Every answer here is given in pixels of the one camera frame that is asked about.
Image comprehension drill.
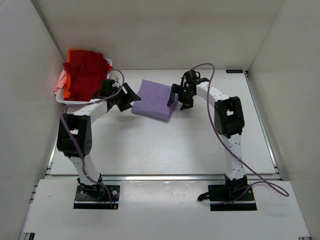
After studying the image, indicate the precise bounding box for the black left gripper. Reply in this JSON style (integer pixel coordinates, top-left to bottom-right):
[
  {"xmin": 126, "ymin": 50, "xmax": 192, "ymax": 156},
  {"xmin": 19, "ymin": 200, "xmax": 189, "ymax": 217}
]
[{"xmin": 111, "ymin": 82, "xmax": 141, "ymax": 112}]

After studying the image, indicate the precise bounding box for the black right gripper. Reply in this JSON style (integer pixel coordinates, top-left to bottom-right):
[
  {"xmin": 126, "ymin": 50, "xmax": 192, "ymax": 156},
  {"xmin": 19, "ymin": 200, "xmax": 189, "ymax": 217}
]
[{"xmin": 168, "ymin": 84, "xmax": 196, "ymax": 111}]

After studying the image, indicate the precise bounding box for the purple t shirt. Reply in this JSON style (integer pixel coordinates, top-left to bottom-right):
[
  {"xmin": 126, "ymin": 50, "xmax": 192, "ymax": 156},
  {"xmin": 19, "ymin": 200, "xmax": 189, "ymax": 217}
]
[{"xmin": 131, "ymin": 79, "xmax": 178, "ymax": 122}]

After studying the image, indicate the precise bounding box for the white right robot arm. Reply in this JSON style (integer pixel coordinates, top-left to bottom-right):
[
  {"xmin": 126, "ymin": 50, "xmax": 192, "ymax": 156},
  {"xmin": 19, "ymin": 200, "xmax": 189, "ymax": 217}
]
[{"xmin": 167, "ymin": 70, "xmax": 248, "ymax": 200}]

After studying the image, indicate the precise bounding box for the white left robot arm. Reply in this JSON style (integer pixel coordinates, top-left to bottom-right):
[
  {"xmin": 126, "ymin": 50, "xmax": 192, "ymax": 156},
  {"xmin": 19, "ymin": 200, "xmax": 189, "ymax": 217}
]
[{"xmin": 57, "ymin": 79, "xmax": 142, "ymax": 201}]

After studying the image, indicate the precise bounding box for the white plastic basket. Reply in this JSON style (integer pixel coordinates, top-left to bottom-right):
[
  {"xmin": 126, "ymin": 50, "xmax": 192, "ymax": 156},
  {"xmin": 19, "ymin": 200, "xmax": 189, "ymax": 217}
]
[{"xmin": 55, "ymin": 57, "xmax": 114, "ymax": 105}]

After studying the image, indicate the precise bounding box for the dark red t shirt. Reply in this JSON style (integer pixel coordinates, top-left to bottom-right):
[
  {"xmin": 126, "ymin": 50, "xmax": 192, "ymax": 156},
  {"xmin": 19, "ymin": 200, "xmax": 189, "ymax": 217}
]
[{"xmin": 67, "ymin": 49, "xmax": 113, "ymax": 102}]

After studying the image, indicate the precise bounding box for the dark label on table edge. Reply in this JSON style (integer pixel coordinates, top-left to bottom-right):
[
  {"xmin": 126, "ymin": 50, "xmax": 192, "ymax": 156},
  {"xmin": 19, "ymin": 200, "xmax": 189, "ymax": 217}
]
[{"xmin": 225, "ymin": 69, "xmax": 244, "ymax": 74}]

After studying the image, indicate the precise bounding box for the pink t shirt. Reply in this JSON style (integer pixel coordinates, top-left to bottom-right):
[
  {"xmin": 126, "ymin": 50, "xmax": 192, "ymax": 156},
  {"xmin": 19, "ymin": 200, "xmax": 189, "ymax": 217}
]
[{"xmin": 54, "ymin": 69, "xmax": 71, "ymax": 95}]

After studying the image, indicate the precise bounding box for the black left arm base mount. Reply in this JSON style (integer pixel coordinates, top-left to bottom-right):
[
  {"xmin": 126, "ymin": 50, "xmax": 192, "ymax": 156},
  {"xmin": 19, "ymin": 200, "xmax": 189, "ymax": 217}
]
[{"xmin": 73, "ymin": 177, "xmax": 121, "ymax": 210}]

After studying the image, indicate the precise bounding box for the aluminium rail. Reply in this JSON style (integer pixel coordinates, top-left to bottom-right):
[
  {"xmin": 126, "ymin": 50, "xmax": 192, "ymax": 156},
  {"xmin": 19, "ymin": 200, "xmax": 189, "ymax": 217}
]
[{"xmin": 44, "ymin": 174, "xmax": 281, "ymax": 181}]

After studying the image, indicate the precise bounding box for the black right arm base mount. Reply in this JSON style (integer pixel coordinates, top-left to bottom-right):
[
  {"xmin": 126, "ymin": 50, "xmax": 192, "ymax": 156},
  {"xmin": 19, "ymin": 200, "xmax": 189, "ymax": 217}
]
[{"xmin": 197, "ymin": 176, "xmax": 258, "ymax": 212}]

